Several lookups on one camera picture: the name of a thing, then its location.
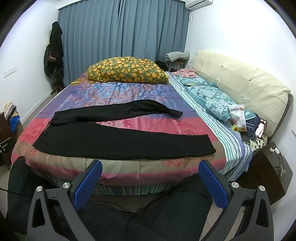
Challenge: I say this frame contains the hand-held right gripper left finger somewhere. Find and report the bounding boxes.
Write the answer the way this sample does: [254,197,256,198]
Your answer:
[27,159,103,241]

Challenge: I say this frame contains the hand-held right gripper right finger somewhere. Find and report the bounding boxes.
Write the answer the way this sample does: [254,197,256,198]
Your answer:
[198,159,274,241]

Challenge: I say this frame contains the black pants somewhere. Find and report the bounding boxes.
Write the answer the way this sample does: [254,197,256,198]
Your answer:
[32,100,216,160]

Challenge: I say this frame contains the teal striped bedsheet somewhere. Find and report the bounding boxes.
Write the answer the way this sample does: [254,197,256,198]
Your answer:
[165,71,252,181]

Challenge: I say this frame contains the dark wooden nightstand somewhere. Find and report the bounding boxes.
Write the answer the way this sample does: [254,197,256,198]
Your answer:
[236,141,294,205]

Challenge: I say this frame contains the person's dark trouser legs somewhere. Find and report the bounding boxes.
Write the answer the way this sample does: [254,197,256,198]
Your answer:
[77,173,213,241]

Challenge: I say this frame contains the black white floral cloth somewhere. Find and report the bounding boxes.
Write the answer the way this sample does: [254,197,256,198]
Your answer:
[250,134,269,152]

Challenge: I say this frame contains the dark blue garment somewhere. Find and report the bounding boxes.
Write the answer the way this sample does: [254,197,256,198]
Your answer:
[245,113,262,139]

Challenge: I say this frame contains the white snack bag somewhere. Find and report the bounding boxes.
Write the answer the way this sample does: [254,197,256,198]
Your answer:
[228,105,247,132]

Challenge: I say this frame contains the smartphone with lit screen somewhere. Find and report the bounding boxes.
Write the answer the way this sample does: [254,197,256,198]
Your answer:
[254,119,267,139]

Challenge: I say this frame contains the colourful striped floral blanket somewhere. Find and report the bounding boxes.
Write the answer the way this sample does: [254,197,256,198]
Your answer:
[11,72,228,188]

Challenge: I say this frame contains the teal floral quilt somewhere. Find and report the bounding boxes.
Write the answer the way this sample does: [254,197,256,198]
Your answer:
[171,74,255,122]

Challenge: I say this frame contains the brown wooden cabinet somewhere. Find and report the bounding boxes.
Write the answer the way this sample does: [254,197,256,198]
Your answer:
[0,112,23,167]

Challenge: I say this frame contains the pile of colourful clothes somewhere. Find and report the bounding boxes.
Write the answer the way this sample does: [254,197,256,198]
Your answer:
[4,103,21,133]

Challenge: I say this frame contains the cream padded headboard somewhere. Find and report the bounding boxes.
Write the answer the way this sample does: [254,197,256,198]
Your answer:
[192,49,291,137]

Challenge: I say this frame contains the pink cloth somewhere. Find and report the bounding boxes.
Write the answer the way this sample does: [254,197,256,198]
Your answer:
[172,68,198,78]

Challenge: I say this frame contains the green pillow with orange spots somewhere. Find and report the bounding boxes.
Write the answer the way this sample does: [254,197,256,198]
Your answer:
[87,56,170,84]

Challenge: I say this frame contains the brown hanging bag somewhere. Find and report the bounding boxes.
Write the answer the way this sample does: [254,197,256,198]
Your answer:
[47,44,57,63]

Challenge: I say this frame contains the grey folded towel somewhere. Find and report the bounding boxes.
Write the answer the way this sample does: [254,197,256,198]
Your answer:
[164,51,190,63]

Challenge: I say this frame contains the hanging black coat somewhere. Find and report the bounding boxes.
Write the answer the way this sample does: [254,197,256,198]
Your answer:
[44,21,65,77]

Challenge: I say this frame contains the blue curtain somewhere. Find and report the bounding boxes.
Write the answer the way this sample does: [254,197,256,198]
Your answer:
[57,0,189,87]

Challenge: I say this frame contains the white air conditioner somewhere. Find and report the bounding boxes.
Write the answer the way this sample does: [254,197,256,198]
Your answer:
[185,0,213,10]

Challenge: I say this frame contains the white wall switch plate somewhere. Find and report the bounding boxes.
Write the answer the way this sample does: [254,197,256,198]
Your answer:
[3,66,18,77]

